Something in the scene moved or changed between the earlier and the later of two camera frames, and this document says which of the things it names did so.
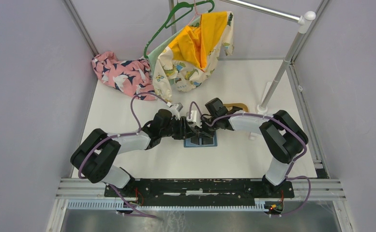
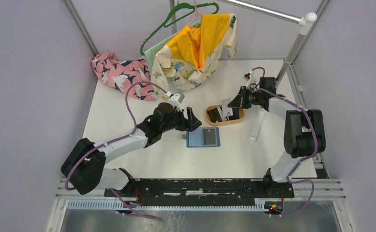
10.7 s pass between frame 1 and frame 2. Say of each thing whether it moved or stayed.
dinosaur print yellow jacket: stayed
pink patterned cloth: stayed
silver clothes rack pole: stayed
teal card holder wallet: stayed
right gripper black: moved
